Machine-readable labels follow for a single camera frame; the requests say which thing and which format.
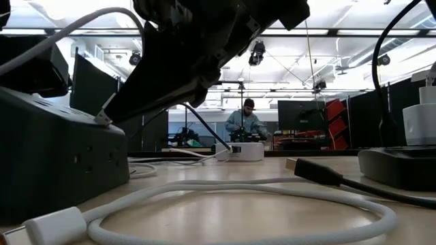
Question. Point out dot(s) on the black charger box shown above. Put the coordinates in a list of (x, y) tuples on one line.
[(51, 163)]

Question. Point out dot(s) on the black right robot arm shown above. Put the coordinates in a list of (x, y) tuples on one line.
[(432, 7)]

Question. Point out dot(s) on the black monitor screen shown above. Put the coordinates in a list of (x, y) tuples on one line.
[(301, 115)]

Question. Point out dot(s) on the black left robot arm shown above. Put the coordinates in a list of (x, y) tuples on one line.
[(3, 12)]

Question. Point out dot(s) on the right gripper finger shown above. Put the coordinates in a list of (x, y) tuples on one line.
[(160, 85), (198, 98)]

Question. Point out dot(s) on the black ceiling spotlight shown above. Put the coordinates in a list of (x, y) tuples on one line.
[(320, 85), (383, 60), (257, 54), (135, 58)]

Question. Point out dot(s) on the black curtain partition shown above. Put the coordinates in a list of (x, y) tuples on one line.
[(364, 119), (92, 88)]

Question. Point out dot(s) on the white charger adapter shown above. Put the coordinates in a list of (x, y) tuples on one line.
[(420, 122)]

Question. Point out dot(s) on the black power strip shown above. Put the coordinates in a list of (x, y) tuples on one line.
[(391, 170)]

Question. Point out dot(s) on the person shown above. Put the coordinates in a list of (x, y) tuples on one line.
[(247, 117)]

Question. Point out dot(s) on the black background robot arm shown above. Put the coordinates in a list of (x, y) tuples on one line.
[(185, 136), (243, 134)]

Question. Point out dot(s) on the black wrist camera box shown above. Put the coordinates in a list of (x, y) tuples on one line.
[(294, 12)]

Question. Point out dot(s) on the red storage bin rack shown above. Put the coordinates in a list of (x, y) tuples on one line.
[(337, 126)]

